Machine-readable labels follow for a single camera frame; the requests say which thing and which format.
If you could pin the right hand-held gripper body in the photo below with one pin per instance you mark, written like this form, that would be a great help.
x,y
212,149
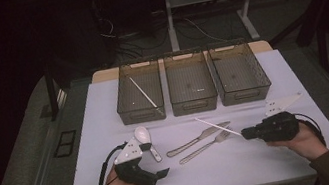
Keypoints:
x,y
278,127

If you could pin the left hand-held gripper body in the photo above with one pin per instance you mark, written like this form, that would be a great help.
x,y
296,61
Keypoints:
x,y
132,174

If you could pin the white ceramic spoon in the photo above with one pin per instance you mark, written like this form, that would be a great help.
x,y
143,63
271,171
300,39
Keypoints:
x,y
141,134

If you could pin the silver fork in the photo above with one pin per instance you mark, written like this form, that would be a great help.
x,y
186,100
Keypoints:
x,y
205,149

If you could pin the clear brown plastic bin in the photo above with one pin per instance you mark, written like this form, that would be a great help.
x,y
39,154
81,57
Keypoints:
x,y
136,87
190,83
238,73

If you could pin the person's right hand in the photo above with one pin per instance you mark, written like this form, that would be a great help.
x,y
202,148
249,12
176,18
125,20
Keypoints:
x,y
309,144

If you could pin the silver table knife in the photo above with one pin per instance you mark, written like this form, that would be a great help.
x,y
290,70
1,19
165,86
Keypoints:
x,y
191,143

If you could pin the white metal desk frame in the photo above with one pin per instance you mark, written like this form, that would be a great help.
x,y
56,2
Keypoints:
x,y
173,37

